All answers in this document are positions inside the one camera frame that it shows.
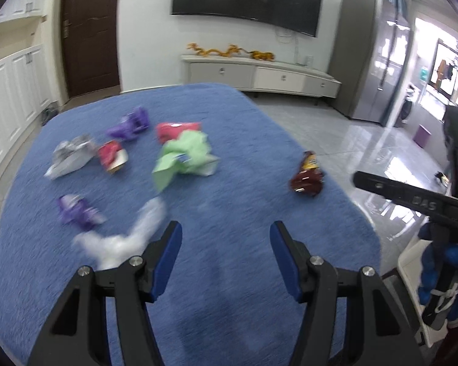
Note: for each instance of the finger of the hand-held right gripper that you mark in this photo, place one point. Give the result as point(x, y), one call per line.
point(389, 190)

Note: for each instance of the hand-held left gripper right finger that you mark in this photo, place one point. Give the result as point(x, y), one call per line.
point(286, 263)

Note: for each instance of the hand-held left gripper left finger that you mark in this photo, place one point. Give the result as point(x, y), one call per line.
point(168, 259)

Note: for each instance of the white plastic bag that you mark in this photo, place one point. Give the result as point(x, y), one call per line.
point(114, 246)

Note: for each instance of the dark red snack bag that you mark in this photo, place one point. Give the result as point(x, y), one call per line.
point(305, 183)

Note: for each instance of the purple wrapper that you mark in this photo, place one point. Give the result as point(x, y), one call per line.
point(129, 125)
point(74, 209)

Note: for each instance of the green wrapper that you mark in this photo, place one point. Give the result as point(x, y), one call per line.
point(187, 152)

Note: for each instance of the red and white wrapper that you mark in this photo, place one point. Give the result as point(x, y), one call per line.
point(108, 152)

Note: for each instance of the silver wrapper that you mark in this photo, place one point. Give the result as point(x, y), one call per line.
point(70, 156)

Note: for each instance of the small black floor object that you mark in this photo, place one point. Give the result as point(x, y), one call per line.
point(442, 179)

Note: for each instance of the purple stool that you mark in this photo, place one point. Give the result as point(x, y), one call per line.
point(423, 136)

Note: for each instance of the white washing machine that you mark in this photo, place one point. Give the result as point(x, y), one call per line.
point(406, 110)

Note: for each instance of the blue blanket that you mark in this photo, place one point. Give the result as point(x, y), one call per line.
point(232, 198)

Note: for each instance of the hanging clothes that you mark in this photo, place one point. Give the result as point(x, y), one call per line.
point(444, 70)

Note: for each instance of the grey refrigerator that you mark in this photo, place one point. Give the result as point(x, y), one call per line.
point(358, 64)

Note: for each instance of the golden tiger figurine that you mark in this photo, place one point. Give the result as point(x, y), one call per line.
point(263, 56)

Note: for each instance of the dark shoes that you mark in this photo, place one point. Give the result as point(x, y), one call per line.
point(49, 116)

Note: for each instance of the white television cabinet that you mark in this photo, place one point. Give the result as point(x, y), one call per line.
point(221, 74)

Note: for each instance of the golden dragon figurine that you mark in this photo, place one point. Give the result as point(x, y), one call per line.
point(210, 51)

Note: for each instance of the white built-in cabinet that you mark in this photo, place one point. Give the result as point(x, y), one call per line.
point(7, 95)

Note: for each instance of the dark brown door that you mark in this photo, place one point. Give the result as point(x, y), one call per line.
point(91, 34)

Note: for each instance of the green wall sign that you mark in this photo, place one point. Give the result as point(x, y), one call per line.
point(425, 74)

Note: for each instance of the black wall television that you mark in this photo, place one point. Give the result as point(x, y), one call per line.
point(244, 0)

